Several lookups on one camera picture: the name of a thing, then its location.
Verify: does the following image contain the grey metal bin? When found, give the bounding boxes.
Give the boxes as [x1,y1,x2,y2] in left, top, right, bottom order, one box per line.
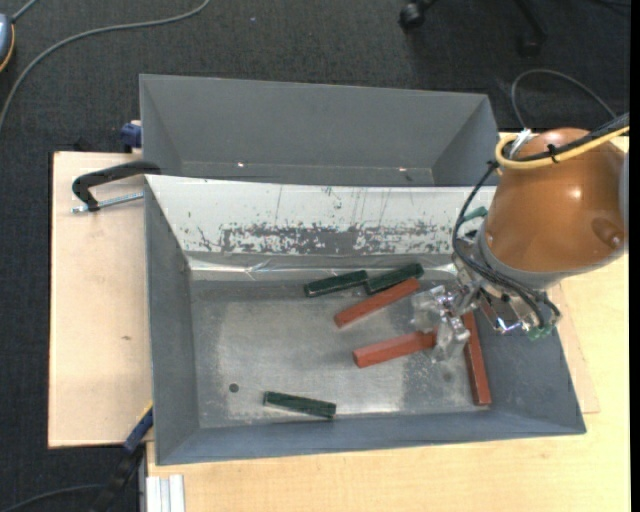
[138,73,588,467]

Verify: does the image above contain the red-brown flat block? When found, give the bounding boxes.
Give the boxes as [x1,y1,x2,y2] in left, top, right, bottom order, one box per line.
[351,330,439,370]
[461,311,493,407]
[332,277,422,330]

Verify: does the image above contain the dark green flat block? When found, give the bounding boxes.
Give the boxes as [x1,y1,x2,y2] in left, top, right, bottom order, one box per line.
[262,390,338,420]
[366,262,426,297]
[303,269,370,300]

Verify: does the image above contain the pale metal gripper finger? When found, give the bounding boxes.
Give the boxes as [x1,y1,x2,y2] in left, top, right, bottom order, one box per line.
[411,285,454,333]
[431,315,472,365]

